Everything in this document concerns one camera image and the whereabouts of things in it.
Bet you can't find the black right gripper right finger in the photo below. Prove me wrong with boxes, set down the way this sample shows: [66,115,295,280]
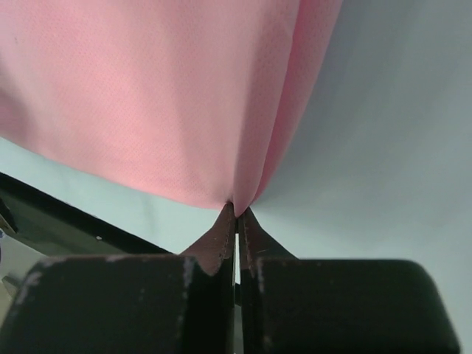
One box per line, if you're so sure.
[237,210,461,353]

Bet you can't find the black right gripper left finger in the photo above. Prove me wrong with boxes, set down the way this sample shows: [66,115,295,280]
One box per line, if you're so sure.
[7,204,236,353]

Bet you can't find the pink t shirt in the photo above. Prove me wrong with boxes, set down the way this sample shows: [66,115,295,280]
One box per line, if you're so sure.
[1,1,341,215]

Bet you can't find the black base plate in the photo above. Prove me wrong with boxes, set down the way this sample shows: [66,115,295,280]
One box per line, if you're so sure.
[1,173,173,273]

